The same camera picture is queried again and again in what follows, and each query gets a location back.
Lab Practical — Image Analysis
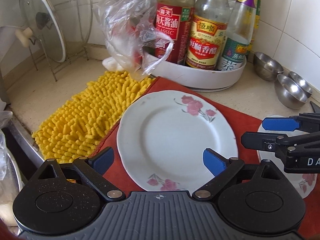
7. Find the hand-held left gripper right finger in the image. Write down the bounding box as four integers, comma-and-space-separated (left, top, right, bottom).
192, 148, 286, 201

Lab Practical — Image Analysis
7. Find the red cloth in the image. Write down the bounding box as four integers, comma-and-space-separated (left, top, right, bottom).
90, 76, 320, 233

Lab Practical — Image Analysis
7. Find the stainless steel bowl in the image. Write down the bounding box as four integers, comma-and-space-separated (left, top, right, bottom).
274, 74, 308, 109
287, 71, 314, 98
253, 52, 285, 82

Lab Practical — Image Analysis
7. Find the clear bottle with green label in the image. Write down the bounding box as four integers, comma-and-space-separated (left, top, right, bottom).
217, 0, 261, 71

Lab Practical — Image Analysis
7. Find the yellow red label vinegar bottle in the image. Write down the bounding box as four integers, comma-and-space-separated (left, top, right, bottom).
185, 0, 231, 71

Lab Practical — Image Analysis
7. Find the red label soy sauce bottle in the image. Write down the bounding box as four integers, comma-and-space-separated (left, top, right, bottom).
154, 0, 196, 66

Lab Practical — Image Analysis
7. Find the metal sink edge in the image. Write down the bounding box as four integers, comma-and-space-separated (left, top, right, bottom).
0, 107, 46, 173

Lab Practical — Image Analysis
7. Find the large white floral plate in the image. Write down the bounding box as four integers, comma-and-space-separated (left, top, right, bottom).
116, 90, 239, 193

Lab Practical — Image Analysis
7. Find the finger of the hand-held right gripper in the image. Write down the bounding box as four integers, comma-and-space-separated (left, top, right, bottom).
262, 112, 320, 133
241, 130, 320, 153

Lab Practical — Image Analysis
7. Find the crumpled translucent plastic bag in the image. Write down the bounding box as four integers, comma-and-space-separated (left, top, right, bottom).
0, 110, 25, 196

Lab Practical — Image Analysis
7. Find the white lid with beige knob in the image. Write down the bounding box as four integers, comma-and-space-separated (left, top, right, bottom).
0, 26, 34, 105

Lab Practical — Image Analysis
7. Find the large clear glass lid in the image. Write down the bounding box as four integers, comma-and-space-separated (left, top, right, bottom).
54, 0, 94, 46

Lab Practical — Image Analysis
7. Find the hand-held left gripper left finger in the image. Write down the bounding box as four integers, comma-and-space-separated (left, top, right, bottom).
33, 147, 126, 202

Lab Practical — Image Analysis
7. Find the white round tray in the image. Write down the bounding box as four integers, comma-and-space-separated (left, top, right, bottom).
140, 52, 247, 92

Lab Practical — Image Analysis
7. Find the metal wire lid rack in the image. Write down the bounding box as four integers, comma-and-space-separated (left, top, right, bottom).
25, 0, 89, 82

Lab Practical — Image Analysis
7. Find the glass pot lid black knob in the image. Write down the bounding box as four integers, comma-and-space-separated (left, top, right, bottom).
19, 0, 67, 64

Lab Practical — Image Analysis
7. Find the clear plastic bag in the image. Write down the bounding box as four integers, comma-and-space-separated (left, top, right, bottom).
93, 0, 176, 77

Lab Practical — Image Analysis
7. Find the small white floral plate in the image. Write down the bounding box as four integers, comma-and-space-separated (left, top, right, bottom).
257, 115, 316, 199

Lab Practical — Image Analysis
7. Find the white plastic bag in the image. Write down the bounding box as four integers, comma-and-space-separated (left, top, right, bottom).
102, 56, 133, 72

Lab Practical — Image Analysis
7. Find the yellow chenille mat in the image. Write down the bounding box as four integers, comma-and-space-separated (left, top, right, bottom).
31, 70, 154, 164

